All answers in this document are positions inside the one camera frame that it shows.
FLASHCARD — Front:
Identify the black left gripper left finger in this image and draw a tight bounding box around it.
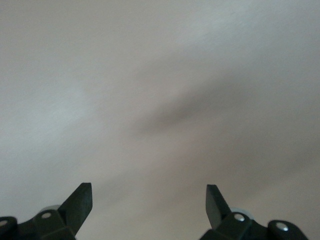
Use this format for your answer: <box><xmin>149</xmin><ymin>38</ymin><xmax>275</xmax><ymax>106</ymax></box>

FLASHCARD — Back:
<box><xmin>0</xmin><ymin>182</ymin><xmax>93</xmax><ymax>240</ymax></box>

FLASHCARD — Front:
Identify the brown table mat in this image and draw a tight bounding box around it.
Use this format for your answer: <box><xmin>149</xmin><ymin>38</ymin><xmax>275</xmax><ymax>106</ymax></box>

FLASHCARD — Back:
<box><xmin>0</xmin><ymin>0</ymin><xmax>320</xmax><ymax>240</ymax></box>

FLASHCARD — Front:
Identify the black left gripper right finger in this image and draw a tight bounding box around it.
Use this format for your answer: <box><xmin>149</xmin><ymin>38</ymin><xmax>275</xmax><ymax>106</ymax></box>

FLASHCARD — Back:
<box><xmin>198</xmin><ymin>184</ymin><xmax>310</xmax><ymax>240</ymax></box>

